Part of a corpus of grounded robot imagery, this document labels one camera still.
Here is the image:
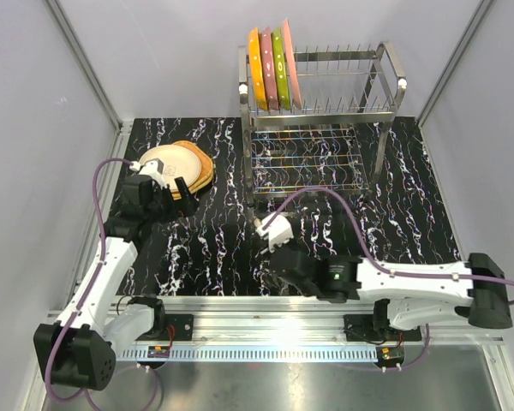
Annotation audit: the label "beige blue leaf plate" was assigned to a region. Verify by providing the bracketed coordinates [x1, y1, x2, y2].
[139, 145, 201, 193]

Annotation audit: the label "orange dotted scalloped plate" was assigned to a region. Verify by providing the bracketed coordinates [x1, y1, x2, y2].
[248, 27, 268, 110]

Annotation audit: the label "pink dotted scalloped plate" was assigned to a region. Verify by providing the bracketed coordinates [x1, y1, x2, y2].
[260, 27, 279, 110]

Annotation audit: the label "beige pink leaf plate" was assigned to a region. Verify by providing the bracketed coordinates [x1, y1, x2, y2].
[282, 19, 302, 110]

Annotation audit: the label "yellow-green dotted scalloped plate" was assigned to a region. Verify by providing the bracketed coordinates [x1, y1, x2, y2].
[271, 27, 291, 110]

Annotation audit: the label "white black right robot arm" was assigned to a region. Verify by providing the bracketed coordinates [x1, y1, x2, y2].
[267, 246, 513, 340]

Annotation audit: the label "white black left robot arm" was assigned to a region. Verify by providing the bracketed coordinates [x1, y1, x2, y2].
[33, 175, 196, 390]

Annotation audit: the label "tan plates under leaf plate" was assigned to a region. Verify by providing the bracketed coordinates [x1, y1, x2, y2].
[174, 140, 214, 194]

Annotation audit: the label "stainless steel dish rack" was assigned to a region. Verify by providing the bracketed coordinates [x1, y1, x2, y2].
[238, 40, 408, 209]

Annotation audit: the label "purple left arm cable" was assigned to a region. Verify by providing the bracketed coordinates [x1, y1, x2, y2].
[43, 158, 162, 410]

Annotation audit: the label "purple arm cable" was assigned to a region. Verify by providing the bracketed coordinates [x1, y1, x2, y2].
[43, 158, 162, 410]
[260, 187, 514, 372]

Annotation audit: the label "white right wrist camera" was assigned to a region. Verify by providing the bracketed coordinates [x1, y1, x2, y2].
[254, 214, 294, 254]

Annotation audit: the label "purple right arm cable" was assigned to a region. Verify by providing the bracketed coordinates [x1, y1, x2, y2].
[260, 187, 514, 372]

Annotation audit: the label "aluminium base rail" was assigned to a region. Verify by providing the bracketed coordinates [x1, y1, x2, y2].
[40, 295, 506, 343]

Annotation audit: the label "white slotted cable duct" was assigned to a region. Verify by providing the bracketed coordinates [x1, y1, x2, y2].
[118, 344, 378, 363]

